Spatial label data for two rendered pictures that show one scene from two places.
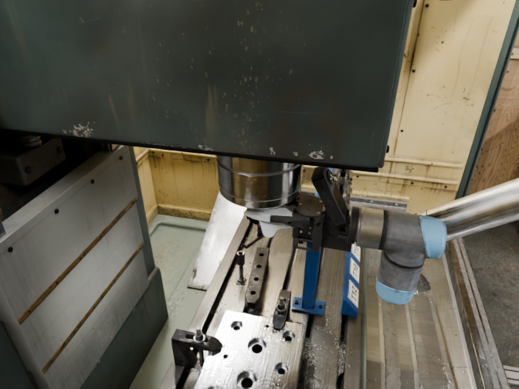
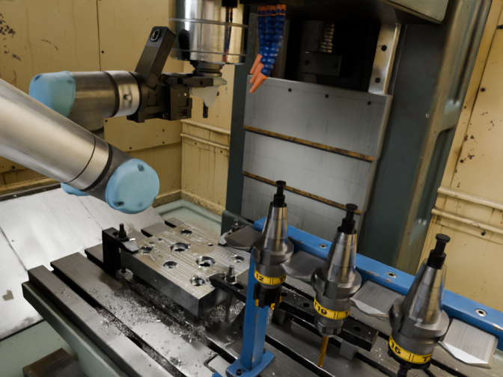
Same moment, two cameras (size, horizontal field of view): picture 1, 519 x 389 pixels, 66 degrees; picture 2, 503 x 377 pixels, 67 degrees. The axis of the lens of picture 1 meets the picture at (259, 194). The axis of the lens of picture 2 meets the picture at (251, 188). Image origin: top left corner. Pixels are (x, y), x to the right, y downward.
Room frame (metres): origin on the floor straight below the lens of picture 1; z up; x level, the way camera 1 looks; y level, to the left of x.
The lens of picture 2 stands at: (1.09, -0.71, 1.51)
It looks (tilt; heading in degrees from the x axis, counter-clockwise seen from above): 21 degrees down; 114
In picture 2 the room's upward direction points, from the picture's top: 5 degrees clockwise
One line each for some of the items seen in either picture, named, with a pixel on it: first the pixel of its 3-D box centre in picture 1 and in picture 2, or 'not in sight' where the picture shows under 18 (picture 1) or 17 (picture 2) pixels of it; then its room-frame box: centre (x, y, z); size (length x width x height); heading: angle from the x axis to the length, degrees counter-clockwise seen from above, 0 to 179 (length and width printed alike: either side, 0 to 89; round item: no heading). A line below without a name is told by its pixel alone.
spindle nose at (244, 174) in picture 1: (259, 159); (209, 30); (0.65, 0.00, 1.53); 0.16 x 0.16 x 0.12
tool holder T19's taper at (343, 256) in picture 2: (341, 184); (342, 252); (1.03, -0.25, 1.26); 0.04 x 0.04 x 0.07
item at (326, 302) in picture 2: not in sight; (333, 298); (1.03, -0.25, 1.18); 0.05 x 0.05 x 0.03
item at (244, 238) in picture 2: not in sight; (245, 238); (0.87, -0.21, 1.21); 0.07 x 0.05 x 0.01; 76
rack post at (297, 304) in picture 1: (311, 272); (257, 305); (0.88, -0.15, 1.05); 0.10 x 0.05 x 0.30; 76
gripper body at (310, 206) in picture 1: (323, 223); (157, 95); (0.62, -0.12, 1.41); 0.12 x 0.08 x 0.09; 76
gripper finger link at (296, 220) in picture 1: (293, 216); not in sight; (0.61, -0.06, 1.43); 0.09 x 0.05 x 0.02; 92
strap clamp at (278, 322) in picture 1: (281, 315); (231, 295); (0.78, -0.06, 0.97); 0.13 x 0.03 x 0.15; 166
